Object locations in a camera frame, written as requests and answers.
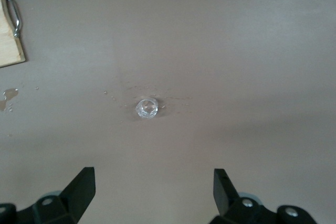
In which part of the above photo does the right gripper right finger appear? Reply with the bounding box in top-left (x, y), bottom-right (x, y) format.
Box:
top-left (211, 168), bottom-right (317, 224)

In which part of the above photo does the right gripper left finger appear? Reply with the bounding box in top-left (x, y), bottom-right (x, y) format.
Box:
top-left (0, 166), bottom-right (96, 224)

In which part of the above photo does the wooden cutting board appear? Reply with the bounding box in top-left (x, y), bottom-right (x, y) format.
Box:
top-left (0, 0), bottom-right (27, 69)

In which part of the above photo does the brown table cover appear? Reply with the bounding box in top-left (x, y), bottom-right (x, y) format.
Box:
top-left (0, 0), bottom-right (336, 224)

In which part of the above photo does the liquid spill puddle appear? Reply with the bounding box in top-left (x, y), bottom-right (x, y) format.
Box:
top-left (0, 87), bottom-right (20, 113)

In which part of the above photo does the small clear glass cup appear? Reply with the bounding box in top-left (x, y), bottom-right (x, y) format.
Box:
top-left (135, 98), bottom-right (159, 120)

